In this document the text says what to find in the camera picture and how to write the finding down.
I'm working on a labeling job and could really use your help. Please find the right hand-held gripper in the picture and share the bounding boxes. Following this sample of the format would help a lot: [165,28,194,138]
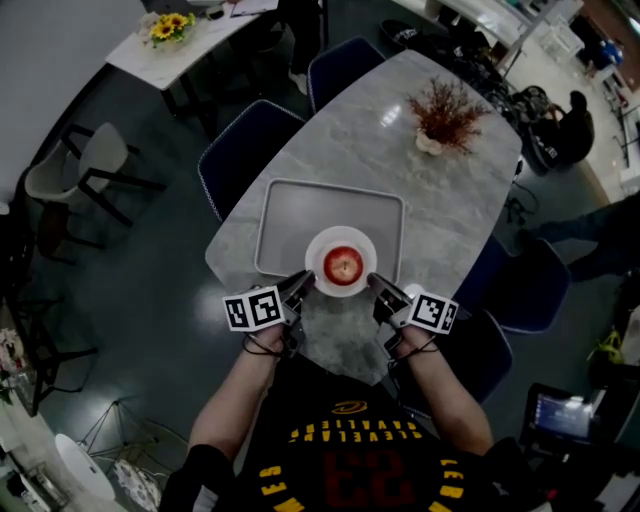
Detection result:
[366,272,460,352]

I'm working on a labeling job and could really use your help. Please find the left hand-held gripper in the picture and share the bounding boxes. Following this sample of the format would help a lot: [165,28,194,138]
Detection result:
[222,269,318,359]

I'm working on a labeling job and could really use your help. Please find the white round plate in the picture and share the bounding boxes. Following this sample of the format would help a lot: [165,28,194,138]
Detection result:
[304,225,379,299]

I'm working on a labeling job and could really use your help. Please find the red apple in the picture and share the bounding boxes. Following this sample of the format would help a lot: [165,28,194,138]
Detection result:
[322,245,365,287]

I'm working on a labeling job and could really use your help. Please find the person's left forearm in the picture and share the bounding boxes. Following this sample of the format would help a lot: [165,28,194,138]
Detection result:
[187,324,287,464]

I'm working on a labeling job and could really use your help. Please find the person's right forearm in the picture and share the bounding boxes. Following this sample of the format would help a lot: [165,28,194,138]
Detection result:
[399,324,496,457]

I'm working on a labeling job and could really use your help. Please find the grey rectangular tray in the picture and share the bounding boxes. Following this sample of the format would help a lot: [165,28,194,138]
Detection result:
[253,177,407,287]

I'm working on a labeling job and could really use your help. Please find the blue upholstered chair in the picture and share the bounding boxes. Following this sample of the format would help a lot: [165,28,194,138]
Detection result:
[197,98,307,222]
[399,308,515,417]
[306,35,387,115]
[452,233,572,335]

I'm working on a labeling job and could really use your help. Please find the person's dark sports jersey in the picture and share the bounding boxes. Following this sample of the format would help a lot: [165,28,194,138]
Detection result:
[159,349,551,512]

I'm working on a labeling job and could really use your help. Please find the dried red potted plant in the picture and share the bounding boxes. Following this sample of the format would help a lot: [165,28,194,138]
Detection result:
[405,75,492,158]

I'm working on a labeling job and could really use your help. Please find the black monitor screen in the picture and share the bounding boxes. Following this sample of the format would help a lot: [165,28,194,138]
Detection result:
[519,382,602,452]

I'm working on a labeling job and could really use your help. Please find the yellow-green bag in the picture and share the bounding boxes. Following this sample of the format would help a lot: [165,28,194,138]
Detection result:
[589,327,627,366]

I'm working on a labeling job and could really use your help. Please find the grey folding tripod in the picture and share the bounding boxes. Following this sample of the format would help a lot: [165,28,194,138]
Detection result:
[74,397,172,464]

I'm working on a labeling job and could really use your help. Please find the floral patterned cushion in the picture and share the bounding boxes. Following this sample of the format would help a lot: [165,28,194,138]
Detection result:
[112,457,164,512]

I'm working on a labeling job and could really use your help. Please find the white side table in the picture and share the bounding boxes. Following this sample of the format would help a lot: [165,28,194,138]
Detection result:
[104,0,280,92]

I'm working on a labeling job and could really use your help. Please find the white round stool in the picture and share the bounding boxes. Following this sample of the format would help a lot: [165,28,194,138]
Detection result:
[53,432,117,502]

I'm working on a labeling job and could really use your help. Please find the white paper sheets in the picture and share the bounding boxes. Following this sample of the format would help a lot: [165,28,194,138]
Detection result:
[229,0,279,19]

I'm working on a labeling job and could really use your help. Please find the yellow sunflower bouquet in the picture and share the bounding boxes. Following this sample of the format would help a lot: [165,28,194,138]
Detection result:
[148,12,197,50]

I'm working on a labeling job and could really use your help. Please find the black wrist cord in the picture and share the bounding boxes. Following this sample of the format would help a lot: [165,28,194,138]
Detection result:
[393,337,441,364]
[242,332,287,359]

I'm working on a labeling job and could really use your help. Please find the black equipment with cables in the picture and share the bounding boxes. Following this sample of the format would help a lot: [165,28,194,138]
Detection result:
[508,84,562,177]

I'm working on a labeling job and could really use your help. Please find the beige chair with black frame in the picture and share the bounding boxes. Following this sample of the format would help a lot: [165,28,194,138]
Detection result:
[24,122,169,229]

